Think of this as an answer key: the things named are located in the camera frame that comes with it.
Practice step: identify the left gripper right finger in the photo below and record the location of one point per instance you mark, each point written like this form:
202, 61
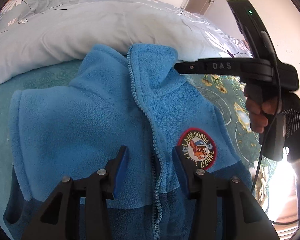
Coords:
223, 206

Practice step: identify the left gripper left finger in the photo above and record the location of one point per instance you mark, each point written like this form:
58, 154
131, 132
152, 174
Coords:
58, 217

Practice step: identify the blue fleece zip jacket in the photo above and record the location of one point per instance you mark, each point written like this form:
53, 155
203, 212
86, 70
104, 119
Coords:
136, 100

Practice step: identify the person's right hand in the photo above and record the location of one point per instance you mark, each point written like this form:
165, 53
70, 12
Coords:
257, 113

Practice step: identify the teal floral bed blanket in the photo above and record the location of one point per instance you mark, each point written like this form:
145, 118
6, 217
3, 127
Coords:
225, 92

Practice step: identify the light blue floral duvet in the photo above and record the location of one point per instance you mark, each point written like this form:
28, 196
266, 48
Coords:
40, 33

